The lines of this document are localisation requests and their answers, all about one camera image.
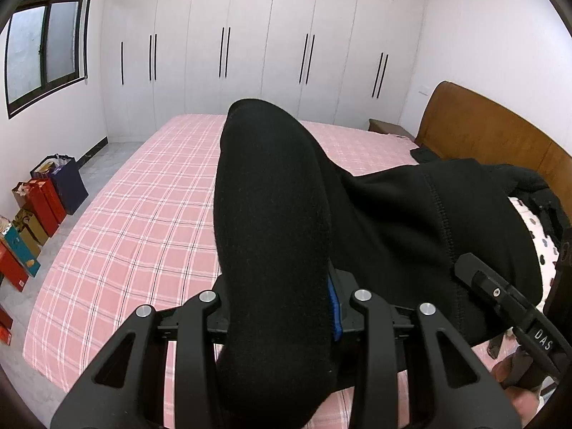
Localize wooden nightstand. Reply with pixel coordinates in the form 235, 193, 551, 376
369, 118, 414, 140

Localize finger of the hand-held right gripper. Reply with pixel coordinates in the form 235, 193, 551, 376
454, 252, 537, 329

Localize tall red gift box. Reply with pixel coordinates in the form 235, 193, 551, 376
24, 178, 68, 237

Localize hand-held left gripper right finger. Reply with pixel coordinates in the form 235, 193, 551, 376
326, 270, 523, 429

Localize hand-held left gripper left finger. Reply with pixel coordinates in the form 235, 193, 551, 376
51, 275, 231, 429

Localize small red box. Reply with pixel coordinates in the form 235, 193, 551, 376
0, 305, 14, 346

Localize teal gift box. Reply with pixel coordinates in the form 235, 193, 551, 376
2, 226, 42, 278

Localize orange red gift box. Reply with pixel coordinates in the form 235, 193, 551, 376
0, 240, 30, 292

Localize white wardrobe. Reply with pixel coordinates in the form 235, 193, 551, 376
100, 0, 432, 141

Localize small black cloth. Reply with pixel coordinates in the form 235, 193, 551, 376
410, 144, 442, 164

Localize navy gift bag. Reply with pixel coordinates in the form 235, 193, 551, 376
30, 155, 89, 216

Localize white polka dot cloth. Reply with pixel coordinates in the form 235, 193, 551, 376
508, 196, 563, 316

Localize pink plaid bed sheet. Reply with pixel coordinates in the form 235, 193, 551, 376
22, 114, 519, 429

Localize black pants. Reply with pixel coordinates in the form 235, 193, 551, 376
213, 98, 543, 429

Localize golden brown gift bag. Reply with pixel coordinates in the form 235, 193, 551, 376
14, 209, 49, 247

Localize black jacket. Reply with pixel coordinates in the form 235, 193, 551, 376
489, 163, 572, 237

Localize black framed window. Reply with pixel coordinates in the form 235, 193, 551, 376
4, 0, 97, 119

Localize wooden headboard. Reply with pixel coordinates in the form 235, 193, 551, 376
415, 81, 572, 197

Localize person's right hand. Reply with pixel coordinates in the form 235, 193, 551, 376
492, 357, 540, 417

